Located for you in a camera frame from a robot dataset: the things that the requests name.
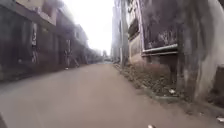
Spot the row of dark buildings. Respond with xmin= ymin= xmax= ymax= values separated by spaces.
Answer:
xmin=0 ymin=0 xmax=103 ymax=83

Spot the pole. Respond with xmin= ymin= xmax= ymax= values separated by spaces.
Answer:
xmin=119 ymin=0 xmax=130 ymax=68

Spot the row of weathered buildings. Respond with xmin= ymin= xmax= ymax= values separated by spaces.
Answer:
xmin=111 ymin=0 xmax=224 ymax=105

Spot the brown dirt road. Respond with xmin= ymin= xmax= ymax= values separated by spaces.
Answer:
xmin=0 ymin=62 xmax=224 ymax=128

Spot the rubble and weed verge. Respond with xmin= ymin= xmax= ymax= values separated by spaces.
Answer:
xmin=112 ymin=62 xmax=224 ymax=118

